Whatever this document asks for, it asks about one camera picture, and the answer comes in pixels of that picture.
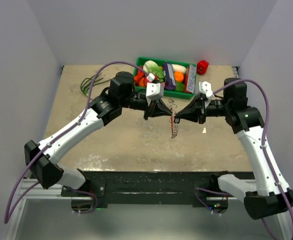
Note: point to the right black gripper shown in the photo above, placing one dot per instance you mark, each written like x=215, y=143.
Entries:
x=194, y=116

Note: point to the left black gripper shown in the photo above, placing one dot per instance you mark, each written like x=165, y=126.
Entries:
x=157, y=108

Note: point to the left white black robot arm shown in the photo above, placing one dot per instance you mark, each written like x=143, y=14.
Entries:
x=43, y=158

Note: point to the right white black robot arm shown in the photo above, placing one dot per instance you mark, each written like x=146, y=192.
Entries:
x=272, y=194

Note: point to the green plastic bin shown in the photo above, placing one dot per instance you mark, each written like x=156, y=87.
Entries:
x=171, y=94

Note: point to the purple white box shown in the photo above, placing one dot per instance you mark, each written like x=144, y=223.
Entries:
x=169, y=78

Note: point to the green vegetable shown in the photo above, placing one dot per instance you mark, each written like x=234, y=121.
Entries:
x=179, y=87

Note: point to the orange carrot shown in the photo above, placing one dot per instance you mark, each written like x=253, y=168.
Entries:
x=143, y=82

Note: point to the orange fruit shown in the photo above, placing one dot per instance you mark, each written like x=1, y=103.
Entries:
x=179, y=77

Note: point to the red grey box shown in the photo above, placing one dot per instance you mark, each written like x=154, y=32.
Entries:
x=190, y=79

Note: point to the red chili pepper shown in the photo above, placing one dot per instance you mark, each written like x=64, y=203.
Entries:
x=137, y=78

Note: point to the white radish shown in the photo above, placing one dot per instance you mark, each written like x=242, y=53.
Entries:
x=179, y=68

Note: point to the white green cabbage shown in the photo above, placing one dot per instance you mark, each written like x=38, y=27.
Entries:
x=152, y=67

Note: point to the red bell pepper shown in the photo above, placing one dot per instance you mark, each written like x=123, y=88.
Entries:
x=202, y=67

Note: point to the green spring onion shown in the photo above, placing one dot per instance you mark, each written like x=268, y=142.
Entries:
x=86, y=83

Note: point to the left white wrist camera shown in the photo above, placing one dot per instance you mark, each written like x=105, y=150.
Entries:
x=154, y=88

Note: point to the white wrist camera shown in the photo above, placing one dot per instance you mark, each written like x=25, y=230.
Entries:
x=205, y=88
x=154, y=88

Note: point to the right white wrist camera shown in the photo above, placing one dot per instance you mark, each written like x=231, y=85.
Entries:
x=205, y=88

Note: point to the black base frame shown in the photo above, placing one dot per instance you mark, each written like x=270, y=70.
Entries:
x=104, y=188

